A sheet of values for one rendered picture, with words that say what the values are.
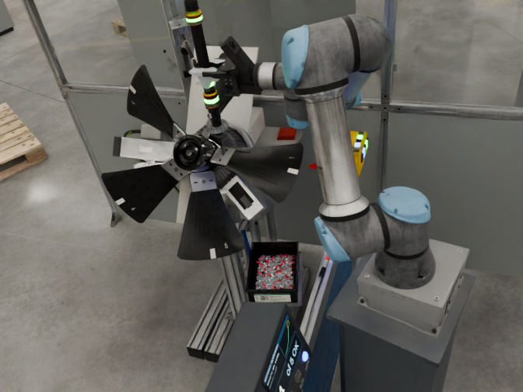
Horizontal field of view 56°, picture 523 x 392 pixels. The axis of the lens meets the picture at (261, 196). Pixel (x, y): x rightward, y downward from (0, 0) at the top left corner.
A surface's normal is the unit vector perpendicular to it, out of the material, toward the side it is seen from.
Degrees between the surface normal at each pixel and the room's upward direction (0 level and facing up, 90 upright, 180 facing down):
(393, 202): 7
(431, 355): 0
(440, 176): 90
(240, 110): 50
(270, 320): 15
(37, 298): 0
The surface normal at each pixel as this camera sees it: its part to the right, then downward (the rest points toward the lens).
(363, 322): -0.12, -0.76
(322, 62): 0.07, 0.33
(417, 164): -0.32, 0.64
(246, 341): -0.36, -0.76
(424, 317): -0.55, 0.59
